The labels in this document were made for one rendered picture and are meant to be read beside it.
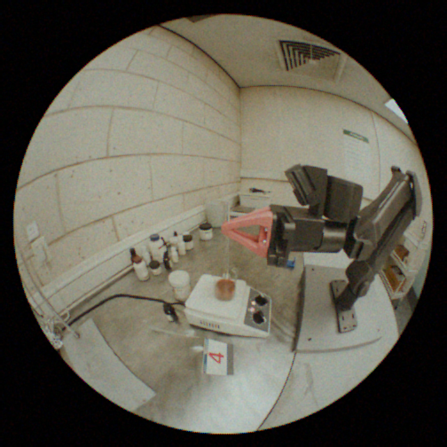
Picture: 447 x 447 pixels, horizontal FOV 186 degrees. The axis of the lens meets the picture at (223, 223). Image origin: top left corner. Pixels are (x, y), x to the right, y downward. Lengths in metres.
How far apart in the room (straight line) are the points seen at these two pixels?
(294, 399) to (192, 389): 0.21
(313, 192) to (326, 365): 0.39
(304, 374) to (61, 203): 0.80
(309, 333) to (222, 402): 0.25
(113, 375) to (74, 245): 0.43
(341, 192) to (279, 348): 0.34
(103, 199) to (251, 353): 0.65
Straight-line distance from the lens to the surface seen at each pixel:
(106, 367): 0.43
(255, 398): 0.35
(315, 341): 0.39
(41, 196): 0.57
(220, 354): 0.34
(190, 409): 0.36
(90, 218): 0.57
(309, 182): 0.20
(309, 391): 0.40
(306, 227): 0.20
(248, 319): 0.33
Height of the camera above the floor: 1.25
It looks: 21 degrees down
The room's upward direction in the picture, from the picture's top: straight up
